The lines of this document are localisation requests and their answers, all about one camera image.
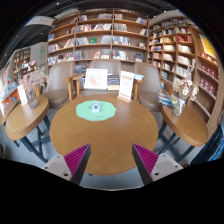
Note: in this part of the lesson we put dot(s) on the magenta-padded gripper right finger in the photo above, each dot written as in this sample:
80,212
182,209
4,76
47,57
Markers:
148,160

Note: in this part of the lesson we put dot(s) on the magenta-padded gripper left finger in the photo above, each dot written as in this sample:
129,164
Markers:
75,160

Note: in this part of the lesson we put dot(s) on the transparent light blue computer mouse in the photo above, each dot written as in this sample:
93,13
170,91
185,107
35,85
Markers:
95,107

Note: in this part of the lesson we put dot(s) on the green cloud-shaped mouse pad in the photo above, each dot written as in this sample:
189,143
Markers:
108,111

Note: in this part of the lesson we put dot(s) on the wooden side table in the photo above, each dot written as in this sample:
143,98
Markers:
26,118
186,128

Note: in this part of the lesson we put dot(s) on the stack of colourful books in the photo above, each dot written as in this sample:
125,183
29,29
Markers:
166,99

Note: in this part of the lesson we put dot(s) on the brown padded wooden armchair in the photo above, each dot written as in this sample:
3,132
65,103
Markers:
58,86
150,90
105,64

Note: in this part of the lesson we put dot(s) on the white red sign, wooden base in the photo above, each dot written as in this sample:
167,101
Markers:
126,85

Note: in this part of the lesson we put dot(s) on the white framed floral picture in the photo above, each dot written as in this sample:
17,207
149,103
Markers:
96,79

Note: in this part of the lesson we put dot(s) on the small white card stand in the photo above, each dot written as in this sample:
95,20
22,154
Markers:
22,95

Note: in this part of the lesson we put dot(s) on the light blue book stack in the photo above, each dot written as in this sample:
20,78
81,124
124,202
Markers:
139,77

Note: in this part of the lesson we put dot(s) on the dark cover book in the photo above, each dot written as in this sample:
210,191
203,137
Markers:
113,80

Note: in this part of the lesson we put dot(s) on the colourful book display stand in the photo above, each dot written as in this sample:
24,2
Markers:
6,90

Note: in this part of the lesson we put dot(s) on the small distant wooden bookshelf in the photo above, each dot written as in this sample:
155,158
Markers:
21,61

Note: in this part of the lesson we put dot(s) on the curved wooden bookshelf unit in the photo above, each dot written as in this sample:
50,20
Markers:
176,46

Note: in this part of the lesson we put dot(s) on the wide wooden bookshelf unit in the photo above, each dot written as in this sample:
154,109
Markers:
96,33

